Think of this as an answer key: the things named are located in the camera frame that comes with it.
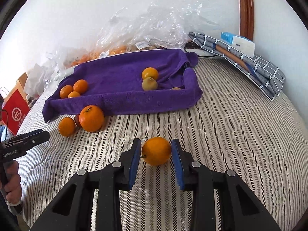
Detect orange round fruit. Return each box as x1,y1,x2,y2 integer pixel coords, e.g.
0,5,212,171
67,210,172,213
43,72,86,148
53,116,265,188
141,137,171,166

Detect large orange with stem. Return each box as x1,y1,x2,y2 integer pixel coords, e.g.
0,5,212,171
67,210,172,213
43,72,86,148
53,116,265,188
79,105,104,132

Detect red lychee fruit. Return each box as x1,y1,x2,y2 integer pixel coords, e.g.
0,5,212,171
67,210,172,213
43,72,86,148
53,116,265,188
74,114,82,128

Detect small orange mandarin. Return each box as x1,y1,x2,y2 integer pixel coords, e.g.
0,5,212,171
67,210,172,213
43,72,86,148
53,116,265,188
73,79,88,94

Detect yellow-orange kumquat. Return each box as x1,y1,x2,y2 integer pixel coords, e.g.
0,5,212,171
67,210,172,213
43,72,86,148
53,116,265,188
141,67,159,80

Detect left hand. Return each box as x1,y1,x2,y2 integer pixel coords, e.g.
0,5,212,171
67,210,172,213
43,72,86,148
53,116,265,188
1,161,22,204

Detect red paper bag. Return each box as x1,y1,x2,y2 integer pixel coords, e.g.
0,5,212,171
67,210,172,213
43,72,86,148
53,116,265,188
2,90,30,135

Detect striped bed quilt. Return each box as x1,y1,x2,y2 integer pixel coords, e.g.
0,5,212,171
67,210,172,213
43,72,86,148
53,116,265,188
18,59,307,230

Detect crumpled clear plastic bag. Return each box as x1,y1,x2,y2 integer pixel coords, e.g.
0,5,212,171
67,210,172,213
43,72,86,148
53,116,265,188
23,45,75,97

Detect purple towel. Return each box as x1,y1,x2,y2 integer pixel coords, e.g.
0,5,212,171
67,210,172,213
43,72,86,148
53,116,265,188
42,49,203,121

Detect grey checked folded cloth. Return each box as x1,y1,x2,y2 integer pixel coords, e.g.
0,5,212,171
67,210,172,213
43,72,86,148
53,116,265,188
188,32,285,100

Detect white round plate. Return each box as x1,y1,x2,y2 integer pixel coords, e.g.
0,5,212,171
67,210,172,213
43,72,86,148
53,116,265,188
184,41,216,59

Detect clear bag of mandarins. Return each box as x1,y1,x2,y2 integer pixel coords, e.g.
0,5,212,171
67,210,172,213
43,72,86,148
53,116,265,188
63,46,128,68

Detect blue white tissue pack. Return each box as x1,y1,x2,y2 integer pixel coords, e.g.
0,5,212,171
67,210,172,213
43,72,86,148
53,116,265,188
220,32,255,57

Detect clear bag of longans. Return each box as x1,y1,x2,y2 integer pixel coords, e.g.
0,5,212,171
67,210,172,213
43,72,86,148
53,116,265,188
96,0,220,52

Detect brown wooden frame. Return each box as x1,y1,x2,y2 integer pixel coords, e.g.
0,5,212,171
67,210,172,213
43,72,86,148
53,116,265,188
239,0,254,41

